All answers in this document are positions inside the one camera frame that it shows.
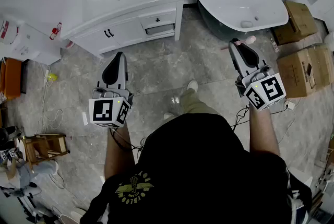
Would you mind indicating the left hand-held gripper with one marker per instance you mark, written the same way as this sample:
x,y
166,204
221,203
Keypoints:
x,y
104,113

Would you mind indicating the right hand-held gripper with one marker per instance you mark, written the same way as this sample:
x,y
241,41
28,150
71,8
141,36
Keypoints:
x,y
271,88

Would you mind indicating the pink toothbrush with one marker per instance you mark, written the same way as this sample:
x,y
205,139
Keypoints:
x,y
251,39

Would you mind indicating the person's right forearm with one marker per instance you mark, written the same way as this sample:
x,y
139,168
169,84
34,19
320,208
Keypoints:
x,y
262,134

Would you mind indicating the person's left forearm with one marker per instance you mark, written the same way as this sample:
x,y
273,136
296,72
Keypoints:
x,y
118,155

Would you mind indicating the pale oval soap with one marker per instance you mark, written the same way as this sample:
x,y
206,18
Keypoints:
x,y
246,24

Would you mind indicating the person's white shoe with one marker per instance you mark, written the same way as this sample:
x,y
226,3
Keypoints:
x,y
192,85
168,115

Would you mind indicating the white bathtub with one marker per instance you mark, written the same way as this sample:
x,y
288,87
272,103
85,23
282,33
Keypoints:
x,y
235,1

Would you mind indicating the white power adapter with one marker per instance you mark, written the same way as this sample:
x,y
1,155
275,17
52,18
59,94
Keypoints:
x,y
290,105

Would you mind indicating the yellow small object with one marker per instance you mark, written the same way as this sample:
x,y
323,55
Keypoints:
x,y
53,77

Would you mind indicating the person's khaki trousers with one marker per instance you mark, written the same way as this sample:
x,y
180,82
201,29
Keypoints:
x,y
194,104

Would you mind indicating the flat cardboard box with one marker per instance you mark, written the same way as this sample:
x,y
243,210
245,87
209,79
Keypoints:
x,y
300,22

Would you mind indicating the white sink vanity cabinet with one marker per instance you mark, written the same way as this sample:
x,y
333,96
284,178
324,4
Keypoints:
x,y
104,6

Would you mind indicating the white power strip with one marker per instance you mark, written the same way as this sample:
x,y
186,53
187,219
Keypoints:
x,y
47,78

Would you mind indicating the white appliance box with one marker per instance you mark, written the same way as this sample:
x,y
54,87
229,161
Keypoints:
x,y
34,45

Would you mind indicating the wooden rack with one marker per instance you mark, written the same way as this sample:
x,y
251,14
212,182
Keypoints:
x,y
49,143

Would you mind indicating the orange box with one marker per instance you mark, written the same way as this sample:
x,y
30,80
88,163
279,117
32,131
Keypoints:
x,y
11,78

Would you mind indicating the white bag with red label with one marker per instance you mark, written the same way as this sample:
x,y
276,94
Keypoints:
x,y
6,31

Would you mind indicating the person's black printed shirt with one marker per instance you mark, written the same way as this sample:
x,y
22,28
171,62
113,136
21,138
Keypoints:
x,y
198,170

